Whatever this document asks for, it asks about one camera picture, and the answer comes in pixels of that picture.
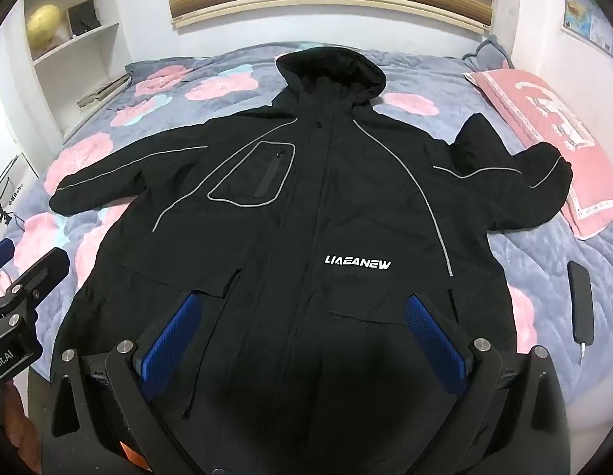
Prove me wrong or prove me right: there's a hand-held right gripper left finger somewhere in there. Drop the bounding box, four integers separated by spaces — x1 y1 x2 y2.
43 292 204 475

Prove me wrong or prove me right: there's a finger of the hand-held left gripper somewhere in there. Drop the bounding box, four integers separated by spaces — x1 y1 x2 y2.
0 246 71 325
0 238 16 276

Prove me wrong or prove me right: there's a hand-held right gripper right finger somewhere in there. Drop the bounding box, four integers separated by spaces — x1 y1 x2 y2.
407 292 573 475

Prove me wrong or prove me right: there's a black hooded jacket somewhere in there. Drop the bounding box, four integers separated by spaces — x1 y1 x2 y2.
48 46 573 475

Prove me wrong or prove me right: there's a person's left hand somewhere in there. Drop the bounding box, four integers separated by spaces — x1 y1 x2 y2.
0 381 46 475

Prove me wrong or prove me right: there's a white printed bag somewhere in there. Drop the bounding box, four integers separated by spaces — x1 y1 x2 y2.
0 156 27 226

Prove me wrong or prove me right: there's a grey floral blanket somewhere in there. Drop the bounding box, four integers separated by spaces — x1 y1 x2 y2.
0 42 613 421

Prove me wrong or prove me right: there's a stack of flat books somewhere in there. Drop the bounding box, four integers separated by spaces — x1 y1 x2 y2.
78 75 131 108

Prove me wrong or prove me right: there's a white bookshelf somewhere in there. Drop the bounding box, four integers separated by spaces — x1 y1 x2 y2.
0 0 134 179

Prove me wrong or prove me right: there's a yellow ball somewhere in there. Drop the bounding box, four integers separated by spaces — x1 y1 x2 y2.
28 5 65 51

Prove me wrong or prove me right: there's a pink printed pillow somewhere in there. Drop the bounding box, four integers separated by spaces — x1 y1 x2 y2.
464 66 613 241

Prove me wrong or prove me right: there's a black box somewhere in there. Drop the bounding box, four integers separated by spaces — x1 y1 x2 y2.
66 0 99 35

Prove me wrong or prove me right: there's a grey pillow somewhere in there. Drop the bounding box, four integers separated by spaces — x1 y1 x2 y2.
462 34 515 72

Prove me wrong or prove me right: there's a wall map poster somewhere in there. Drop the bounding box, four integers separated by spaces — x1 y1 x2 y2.
561 0 613 53

